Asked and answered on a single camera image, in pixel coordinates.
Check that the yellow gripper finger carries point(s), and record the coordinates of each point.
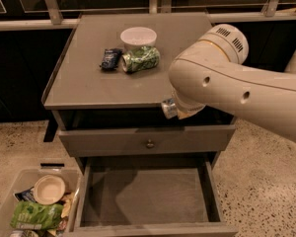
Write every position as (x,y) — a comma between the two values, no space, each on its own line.
(185,115)

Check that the silver redbull can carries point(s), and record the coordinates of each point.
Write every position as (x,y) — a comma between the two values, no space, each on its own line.
(169,108)

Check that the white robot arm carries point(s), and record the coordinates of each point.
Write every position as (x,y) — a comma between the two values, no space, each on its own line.
(211,73)

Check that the round brass drawer knob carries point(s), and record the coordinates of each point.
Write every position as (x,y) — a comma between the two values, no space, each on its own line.
(150,144)

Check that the grey closed upper drawer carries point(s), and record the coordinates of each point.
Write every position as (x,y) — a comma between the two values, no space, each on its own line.
(132,141)

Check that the crushed green soda can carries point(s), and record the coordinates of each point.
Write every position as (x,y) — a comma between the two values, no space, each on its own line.
(140,58)

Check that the grey drawer cabinet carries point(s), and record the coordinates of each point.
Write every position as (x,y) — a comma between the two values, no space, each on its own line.
(83,97)

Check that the grey open middle drawer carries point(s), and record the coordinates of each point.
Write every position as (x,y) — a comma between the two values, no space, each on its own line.
(140,196)

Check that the dark blue snack packet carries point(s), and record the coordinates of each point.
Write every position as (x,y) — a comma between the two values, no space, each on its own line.
(110,59)

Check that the white round bowl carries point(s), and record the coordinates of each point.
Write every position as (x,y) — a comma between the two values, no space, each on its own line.
(137,37)

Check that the metal window railing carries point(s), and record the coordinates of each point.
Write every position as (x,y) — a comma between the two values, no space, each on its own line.
(39,14)

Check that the beige paper bowl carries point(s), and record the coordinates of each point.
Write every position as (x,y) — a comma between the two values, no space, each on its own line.
(49,189)

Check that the clear plastic storage bin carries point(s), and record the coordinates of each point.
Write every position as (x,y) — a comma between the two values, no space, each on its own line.
(26,179)

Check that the blue snack bag in bin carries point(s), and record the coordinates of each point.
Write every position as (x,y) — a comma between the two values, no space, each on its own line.
(26,195)

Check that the green chip bag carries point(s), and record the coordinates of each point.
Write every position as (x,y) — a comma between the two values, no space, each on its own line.
(36,216)

